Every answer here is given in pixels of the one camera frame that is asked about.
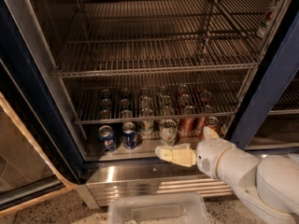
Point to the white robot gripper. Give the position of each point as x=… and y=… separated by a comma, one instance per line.
x=211, y=154

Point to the red coke can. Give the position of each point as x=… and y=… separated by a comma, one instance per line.
x=202, y=118
x=186, y=123
x=211, y=122

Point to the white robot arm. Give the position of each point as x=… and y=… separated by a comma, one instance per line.
x=268, y=187

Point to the front green white soda can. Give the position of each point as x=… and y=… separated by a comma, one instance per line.
x=168, y=132

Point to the red coke can behind front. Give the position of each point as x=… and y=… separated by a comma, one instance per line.
x=202, y=118

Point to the front right blue pepsi can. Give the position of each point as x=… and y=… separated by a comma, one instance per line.
x=129, y=135

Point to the blue pepsi can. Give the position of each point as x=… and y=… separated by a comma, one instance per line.
x=106, y=137
x=129, y=135

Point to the front left blue pepsi can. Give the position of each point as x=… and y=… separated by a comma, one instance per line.
x=106, y=137

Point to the open glass fridge door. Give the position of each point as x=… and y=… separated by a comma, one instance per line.
x=29, y=172

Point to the clear plastic bin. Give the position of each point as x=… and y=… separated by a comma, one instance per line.
x=178, y=208

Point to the lower wire fridge shelf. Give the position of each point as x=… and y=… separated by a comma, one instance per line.
x=116, y=99

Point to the dark blue fridge centre post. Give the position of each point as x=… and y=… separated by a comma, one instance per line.
x=276, y=79

